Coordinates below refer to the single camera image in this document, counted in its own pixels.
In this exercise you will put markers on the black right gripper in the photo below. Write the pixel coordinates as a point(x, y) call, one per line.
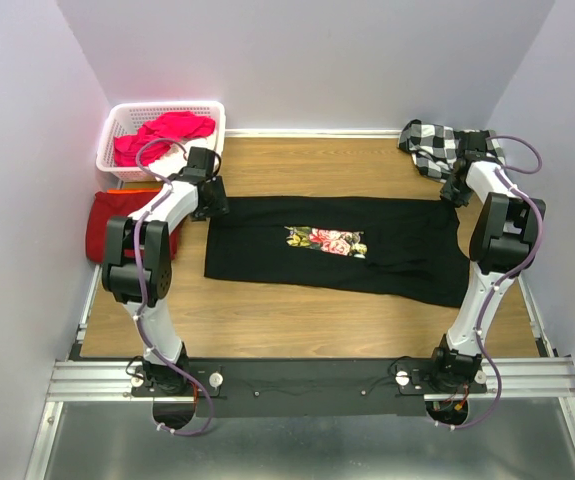
point(455, 190)

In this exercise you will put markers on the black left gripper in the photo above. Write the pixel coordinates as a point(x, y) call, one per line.
point(218, 196)

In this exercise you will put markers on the black floral print t-shirt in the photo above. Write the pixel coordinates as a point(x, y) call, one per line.
point(402, 247)

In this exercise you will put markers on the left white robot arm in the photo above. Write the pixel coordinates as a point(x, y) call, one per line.
point(137, 264)

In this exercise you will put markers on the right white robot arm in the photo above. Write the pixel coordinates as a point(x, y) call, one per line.
point(505, 240)

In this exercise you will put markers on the black white checkered shirt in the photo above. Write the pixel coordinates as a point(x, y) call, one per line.
point(438, 151)

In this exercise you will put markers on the white garment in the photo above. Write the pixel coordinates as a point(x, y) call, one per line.
point(172, 162)

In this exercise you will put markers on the folded orange garment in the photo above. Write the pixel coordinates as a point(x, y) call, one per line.
point(133, 191)

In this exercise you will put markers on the pink red garment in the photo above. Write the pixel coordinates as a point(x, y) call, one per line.
point(172, 125)

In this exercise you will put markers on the folded dark red t-shirt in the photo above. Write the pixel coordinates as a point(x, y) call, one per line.
point(103, 208)

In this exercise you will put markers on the white plastic laundry basket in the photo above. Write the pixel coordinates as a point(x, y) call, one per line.
point(127, 118)

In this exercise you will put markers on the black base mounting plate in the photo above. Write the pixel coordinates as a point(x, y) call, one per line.
point(256, 388)

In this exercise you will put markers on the white wall trim strip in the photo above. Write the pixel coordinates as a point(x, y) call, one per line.
point(313, 133)

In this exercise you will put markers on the aluminium frame rail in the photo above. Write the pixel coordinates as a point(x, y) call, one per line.
point(522, 427)

